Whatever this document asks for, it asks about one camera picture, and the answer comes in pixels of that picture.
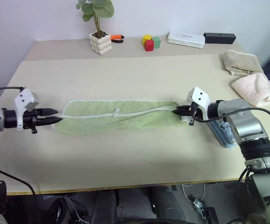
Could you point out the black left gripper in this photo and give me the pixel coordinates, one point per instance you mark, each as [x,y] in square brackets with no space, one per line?
[29,119]

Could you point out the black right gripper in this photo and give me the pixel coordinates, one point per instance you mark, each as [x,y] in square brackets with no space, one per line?
[193,109]

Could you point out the green towel with white trim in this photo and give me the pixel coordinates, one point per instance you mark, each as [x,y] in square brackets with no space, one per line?
[116,123]

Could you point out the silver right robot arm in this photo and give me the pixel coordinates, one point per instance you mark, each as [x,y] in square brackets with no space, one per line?
[246,127]

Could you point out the beige folded towel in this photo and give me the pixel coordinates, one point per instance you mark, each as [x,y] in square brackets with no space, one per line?
[240,61]

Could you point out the pink striped folded towel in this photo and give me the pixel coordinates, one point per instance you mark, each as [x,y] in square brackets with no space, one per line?
[256,89]

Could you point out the blue folded cloth pack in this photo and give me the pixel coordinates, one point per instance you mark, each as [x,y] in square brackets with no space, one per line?
[223,135]

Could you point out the white flat box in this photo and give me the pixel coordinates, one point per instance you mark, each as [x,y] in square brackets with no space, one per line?
[186,39]

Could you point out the red wooden cube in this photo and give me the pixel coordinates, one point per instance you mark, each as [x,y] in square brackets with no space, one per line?
[149,45]

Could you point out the green wooden cube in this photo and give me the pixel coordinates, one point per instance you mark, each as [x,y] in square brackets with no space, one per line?
[157,42]

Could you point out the yellow wooden cube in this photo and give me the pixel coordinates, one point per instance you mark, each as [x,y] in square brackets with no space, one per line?
[147,37]

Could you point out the black rectangular box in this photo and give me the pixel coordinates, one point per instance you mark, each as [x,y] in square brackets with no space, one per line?
[219,38]

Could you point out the white bubble plant pot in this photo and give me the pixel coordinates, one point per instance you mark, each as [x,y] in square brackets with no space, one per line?
[101,45]

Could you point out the small metal clamp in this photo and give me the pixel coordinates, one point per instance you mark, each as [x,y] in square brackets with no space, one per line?
[198,203]

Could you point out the dark rounded shape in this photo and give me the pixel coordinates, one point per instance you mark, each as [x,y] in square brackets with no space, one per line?
[166,205]
[57,211]
[105,206]

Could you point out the small black box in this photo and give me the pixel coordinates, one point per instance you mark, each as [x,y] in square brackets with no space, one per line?
[209,215]

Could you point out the green leafy plant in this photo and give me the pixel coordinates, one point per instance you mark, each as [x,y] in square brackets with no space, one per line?
[97,9]

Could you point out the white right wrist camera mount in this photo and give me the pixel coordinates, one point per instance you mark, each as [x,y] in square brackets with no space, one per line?
[200,96]

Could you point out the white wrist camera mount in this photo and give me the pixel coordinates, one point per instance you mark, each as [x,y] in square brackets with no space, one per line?
[22,98]
[200,96]

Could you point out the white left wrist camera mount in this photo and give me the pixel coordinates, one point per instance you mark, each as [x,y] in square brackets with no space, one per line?
[22,98]

